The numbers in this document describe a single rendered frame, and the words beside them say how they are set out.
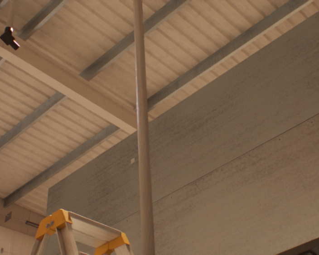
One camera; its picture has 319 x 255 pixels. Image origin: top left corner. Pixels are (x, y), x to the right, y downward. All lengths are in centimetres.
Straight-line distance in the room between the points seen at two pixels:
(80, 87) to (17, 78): 132
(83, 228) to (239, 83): 110
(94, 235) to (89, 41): 738
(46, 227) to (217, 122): 105
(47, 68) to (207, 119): 692
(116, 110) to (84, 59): 118
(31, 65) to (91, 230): 703
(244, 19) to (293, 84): 678
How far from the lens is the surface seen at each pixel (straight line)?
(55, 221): 219
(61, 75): 964
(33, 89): 1055
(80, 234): 232
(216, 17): 916
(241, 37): 949
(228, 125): 266
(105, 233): 231
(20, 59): 911
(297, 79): 253
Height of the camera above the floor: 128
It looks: 38 degrees up
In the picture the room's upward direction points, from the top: 4 degrees counter-clockwise
